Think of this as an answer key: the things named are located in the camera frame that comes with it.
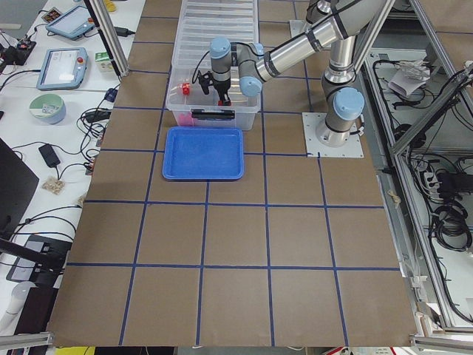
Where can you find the black power adapter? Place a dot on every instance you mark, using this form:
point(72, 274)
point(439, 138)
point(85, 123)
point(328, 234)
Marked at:
point(48, 154)

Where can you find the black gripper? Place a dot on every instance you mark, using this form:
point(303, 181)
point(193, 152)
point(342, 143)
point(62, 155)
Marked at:
point(222, 87)

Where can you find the teach pendant near carton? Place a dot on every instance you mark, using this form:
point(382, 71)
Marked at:
point(63, 68)

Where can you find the clear plastic box lid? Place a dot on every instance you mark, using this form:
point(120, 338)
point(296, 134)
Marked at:
point(201, 21)

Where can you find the green white carton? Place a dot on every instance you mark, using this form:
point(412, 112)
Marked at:
point(103, 62)

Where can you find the aluminium frame post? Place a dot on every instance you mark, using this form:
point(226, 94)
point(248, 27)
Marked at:
point(101, 18)

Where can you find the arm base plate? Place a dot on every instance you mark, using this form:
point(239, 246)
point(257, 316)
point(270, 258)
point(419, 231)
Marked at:
point(321, 142)

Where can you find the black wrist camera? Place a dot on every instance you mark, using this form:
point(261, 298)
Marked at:
point(205, 81)

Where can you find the clear plastic storage box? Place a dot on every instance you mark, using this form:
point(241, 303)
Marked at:
point(205, 109)

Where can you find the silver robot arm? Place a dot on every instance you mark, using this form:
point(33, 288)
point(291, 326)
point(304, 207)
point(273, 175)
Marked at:
point(332, 25)

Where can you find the blue plastic tray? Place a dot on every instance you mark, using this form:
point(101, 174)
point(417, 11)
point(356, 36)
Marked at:
point(203, 153)

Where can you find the green blue bowl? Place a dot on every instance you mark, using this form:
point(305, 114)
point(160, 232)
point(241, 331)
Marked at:
point(48, 108)

